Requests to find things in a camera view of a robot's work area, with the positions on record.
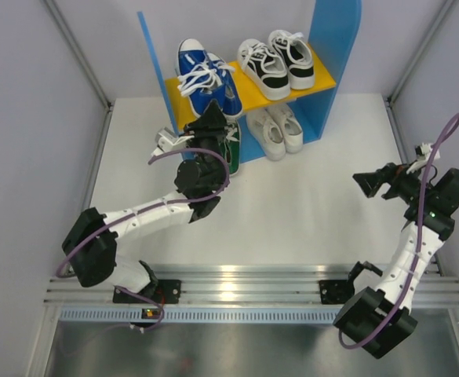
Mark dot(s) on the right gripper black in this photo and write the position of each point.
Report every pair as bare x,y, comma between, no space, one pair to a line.
370,182

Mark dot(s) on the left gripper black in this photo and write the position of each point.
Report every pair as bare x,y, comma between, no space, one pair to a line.
211,125

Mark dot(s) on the blue sneaker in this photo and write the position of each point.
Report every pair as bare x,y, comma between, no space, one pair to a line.
200,80
232,105

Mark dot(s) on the green sneaker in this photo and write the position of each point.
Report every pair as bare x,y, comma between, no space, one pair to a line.
232,145

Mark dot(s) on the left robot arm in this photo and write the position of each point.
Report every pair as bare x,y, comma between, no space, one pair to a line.
96,247

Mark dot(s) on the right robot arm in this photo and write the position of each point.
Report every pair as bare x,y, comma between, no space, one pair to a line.
376,303

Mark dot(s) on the black white sneaker left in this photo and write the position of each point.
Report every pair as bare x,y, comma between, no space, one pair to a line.
265,68

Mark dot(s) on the black white sneaker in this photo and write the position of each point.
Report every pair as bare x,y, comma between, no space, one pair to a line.
297,57
265,68

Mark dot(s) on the black white sneaker right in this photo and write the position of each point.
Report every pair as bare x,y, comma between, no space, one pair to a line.
297,57

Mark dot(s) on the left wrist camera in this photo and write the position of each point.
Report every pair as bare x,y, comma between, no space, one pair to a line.
167,141

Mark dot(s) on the aluminium frame post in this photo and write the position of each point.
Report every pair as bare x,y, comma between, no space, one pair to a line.
431,32
80,58

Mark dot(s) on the aluminium mounting rail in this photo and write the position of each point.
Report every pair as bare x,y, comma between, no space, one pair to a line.
286,285

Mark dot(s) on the left aluminium frame post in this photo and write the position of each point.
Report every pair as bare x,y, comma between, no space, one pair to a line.
80,58

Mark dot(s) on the slotted cable duct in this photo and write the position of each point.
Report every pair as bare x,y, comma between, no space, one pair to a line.
176,315

